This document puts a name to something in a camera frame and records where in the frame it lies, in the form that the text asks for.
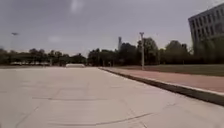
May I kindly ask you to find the row of trees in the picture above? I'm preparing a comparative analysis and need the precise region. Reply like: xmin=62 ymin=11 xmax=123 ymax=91
xmin=87 ymin=37 xmax=198 ymax=67
xmin=0 ymin=48 xmax=88 ymax=66

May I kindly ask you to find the tall narrow tower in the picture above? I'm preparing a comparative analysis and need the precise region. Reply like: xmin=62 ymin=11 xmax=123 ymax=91
xmin=117 ymin=36 xmax=123 ymax=51

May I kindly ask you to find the pale pole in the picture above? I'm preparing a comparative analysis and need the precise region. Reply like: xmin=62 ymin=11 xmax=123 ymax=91
xmin=139 ymin=31 xmax=146 ymax=70

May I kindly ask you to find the pale low structure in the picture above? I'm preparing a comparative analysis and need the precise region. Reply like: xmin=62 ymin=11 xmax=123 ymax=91
xmin=65 ymin=63 xmax=86 ymax=69

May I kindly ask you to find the pale concrete slab plaza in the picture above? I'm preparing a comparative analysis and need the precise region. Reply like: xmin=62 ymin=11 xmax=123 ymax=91
xmin=0 ymin=66 xmax=224 ymax=128

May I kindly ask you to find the grey stone kerb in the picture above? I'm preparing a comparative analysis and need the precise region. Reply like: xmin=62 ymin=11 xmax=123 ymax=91
xmin=98 ymin=67 xmax=224 ymax=107

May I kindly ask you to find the red brick strip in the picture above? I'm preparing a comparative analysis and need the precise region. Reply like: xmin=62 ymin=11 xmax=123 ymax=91
xmin=101 ymin=67 xmax=224 ymax=94

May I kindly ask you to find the large white building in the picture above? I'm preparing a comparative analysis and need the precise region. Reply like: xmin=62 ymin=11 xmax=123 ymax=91
xmin=187 ymin=3 xmax=224 ymax=64

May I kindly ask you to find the lamp pole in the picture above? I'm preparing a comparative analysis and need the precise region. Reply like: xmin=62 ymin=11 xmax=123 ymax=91
xmin=10 ymin=31 xmax=20 ymax=51

